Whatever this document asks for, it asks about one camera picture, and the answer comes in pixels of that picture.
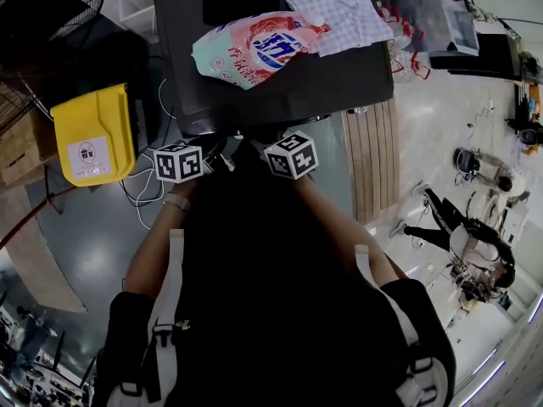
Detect brown cardboard boxes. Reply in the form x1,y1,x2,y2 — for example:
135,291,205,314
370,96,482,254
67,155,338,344
0,107,61,187

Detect red-handled broom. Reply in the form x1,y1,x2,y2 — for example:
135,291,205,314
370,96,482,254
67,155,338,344
0,183,82,250

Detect clear plastic storage box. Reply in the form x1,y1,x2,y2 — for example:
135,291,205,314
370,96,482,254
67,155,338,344
389,0,481,55

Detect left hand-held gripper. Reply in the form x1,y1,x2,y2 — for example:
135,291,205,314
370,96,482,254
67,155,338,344
152,137,238,185

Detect black washing machine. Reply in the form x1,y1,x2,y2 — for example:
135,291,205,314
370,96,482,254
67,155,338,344
151,0,396,139

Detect person's right forearm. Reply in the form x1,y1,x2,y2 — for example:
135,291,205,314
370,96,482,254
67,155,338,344
292,177,409,291

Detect white cable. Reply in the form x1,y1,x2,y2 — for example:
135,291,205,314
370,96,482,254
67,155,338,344
117,78,171,230

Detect black floor fan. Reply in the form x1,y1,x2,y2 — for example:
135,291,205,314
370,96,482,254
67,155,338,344
0,0,108,136

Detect white tray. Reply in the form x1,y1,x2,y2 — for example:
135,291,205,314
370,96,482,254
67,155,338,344
181,112,241,139

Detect person's black top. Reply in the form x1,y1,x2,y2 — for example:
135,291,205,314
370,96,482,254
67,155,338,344
94,170,457,407

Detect yellow lidded bin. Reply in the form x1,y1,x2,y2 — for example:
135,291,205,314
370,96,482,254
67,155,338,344
49,82,138,187

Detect pink detergent bag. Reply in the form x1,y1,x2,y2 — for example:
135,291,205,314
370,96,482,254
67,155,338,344
191,9,333,91

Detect person's left forearm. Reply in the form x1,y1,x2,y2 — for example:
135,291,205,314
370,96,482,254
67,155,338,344
121,179,199,297

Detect white backpack strap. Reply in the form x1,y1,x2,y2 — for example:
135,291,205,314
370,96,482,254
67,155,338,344
146,227,186,407
352,243,450,407

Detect white wristband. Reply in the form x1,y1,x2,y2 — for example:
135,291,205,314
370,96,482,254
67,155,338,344
162,194,193,214

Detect black cabinet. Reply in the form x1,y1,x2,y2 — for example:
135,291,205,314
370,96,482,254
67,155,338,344
428,31,523,79

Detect black round robot vacuum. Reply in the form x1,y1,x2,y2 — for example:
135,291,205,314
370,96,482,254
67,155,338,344
452,148,483,174

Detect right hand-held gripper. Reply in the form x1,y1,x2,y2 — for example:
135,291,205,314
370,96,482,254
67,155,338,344
263,130,320,181

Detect wooden slat platform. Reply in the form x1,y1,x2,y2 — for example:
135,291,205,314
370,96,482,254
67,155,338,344
340,98,402,226

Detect white checkered cloth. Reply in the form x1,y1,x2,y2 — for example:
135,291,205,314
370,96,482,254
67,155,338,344
284,0,395,59

